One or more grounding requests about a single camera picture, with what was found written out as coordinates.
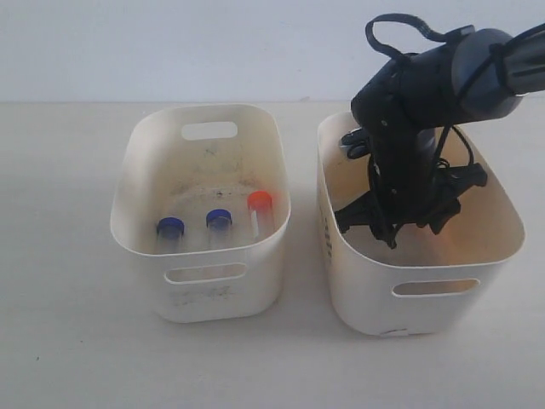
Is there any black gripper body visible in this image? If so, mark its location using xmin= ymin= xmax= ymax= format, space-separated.
xmin=334 ymin=127 xmax=488 ymax=233

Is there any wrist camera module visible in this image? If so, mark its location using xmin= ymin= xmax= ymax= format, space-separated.
xmin=339 ymin=128 xmax=372 ymax=160

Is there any orange-capped tube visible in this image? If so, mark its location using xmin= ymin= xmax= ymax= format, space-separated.
xmin=247 ymin=191 xmax=274 ymax=241

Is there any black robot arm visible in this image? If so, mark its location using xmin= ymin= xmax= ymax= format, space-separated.
xmin=335 ymin=13 xmax=544 ymax=247

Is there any black cable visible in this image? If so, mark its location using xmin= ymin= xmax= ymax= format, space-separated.
xmin=364 ymin=13 xmax=545 ymax=180

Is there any blue-capped tube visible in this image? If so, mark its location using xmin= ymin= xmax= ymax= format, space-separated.
xmin=155 ymin=216 xmax=185 ymax=254
xmin=206 ymin=209 xmax=232 ymax=250

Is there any white plastic bin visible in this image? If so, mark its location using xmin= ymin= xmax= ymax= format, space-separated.
xmin=317 ymin=111 xmax=525 ymax=337
xmin=110 ymin=104 xmax=291 ymax=323

